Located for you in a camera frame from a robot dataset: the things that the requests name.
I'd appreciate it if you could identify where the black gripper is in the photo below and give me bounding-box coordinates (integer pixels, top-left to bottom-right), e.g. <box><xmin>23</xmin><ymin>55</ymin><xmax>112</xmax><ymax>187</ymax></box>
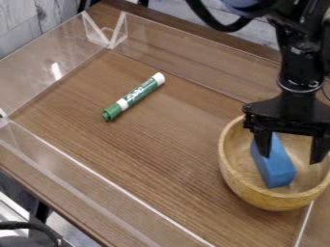
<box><xmin>241</xmin><ymin>85</ymin><xmax>330</xmax><ymax>164</ymax></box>

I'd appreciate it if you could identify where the blue foam block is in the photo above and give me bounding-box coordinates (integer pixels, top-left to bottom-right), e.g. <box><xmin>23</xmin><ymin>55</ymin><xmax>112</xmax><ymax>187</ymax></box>
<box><xmin>249</xmin><ymin>133</ymin><xmax>296</xmax><ymax>189</ymax></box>

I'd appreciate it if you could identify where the brown wooden bowl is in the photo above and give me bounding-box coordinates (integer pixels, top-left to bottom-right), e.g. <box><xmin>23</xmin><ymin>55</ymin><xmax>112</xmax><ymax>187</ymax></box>
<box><xmin>217</xmin><ymin>116</ymin><xmax>330</xmax><ymax>211</ymax></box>

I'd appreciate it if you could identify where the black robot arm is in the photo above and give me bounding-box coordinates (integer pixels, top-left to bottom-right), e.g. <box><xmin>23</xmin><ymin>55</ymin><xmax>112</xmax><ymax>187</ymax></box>
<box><xmin>224</xmin><ymin>0</ymin><xmax>330</xmax><ymax>164</ymax></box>

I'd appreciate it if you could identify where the green dry erase marker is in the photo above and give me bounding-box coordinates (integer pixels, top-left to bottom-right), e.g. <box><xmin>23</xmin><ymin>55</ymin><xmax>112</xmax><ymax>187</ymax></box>
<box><xmin>101</xmin><ymin>72</ymin><xmax>165</xmax><ymax>122</ymax></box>

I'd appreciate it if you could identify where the black metal table leg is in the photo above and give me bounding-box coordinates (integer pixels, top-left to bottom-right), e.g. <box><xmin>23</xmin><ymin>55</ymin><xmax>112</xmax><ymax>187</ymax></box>
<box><xmin>34</xmin><ymin>201</ymin><xmax>51</xmax><ymax>223</ymax></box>

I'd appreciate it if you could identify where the black cable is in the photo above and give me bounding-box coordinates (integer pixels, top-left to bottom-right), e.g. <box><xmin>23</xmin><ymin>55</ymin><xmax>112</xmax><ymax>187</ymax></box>
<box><xmin>184</xmin><ymin>0</ymin><xmax>255</xmax><ymax>33</ymax></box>

